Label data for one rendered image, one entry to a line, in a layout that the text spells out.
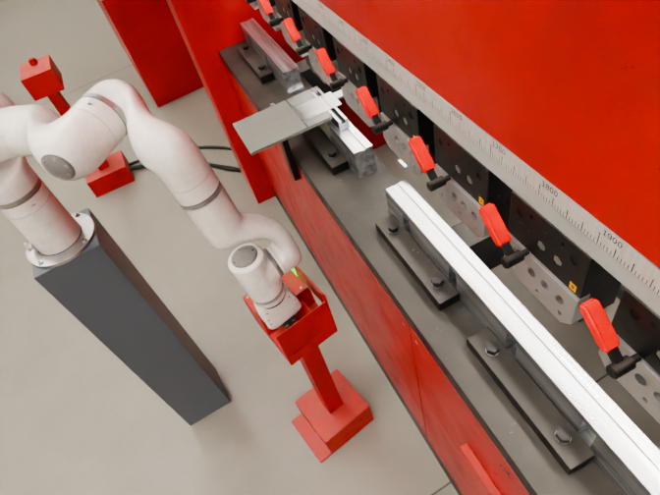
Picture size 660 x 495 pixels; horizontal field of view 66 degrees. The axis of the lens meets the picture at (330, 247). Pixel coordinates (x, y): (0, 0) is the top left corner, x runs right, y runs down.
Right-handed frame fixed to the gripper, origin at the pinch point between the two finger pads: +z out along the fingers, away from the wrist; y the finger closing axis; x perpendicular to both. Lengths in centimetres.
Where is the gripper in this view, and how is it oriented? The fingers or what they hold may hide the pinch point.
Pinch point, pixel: (291, 324)
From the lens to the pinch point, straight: 138.3
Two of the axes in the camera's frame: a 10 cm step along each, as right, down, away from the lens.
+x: 5.8, 5.4, -6.1
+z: 2.7, 5.9, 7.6
